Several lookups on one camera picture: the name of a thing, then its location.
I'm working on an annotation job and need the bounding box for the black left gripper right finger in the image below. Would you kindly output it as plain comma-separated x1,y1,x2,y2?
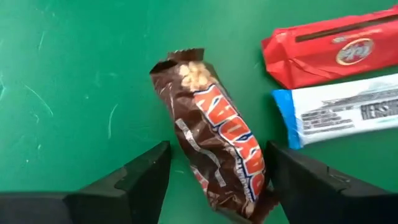
265,140,369,224

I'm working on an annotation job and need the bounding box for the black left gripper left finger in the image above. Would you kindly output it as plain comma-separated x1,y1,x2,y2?
63,140,172,224

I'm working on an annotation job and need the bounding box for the white blue Hershey's bar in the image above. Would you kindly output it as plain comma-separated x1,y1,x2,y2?
271,73,398,150

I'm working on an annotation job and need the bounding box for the brown Snickers bar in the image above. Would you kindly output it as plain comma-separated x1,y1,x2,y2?
149,48,279,224

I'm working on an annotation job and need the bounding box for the red KitKat bar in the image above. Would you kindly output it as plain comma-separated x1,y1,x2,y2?
261,6,398,90

